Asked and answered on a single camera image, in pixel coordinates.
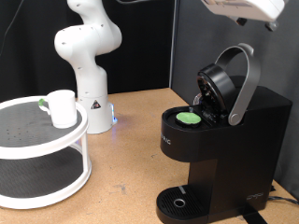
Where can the white two-tier turntable shelf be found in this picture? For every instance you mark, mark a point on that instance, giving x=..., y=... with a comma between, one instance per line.
x=28, y=127

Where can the black curtain backdrop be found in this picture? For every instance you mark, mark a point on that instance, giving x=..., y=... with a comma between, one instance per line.
x=140, y=74

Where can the white mug with green tape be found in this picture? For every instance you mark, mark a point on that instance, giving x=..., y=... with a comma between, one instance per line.
x=64, y=109

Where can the black Keurig coffee machine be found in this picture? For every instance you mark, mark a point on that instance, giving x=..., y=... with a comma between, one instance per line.
x=243, y=149

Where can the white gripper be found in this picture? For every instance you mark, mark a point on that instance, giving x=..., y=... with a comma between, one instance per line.
x=249, y=7

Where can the black tape strip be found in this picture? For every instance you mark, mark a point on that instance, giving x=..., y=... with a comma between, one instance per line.
x=252, y=216

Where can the coffee pod with green lid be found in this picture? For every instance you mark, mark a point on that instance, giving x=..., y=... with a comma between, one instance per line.
x=188, y=117

